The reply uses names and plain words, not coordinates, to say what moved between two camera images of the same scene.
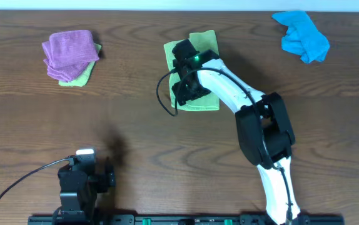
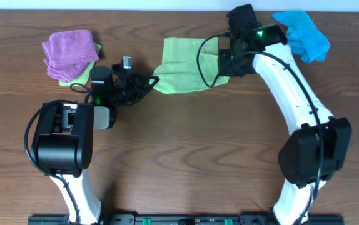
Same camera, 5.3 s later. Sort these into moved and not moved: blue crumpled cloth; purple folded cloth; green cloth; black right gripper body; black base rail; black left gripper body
Moved: green cloth; black right gripper body; black left gripper body
Not moved: purple folded cloth; blue crumpled cloth; black base rail
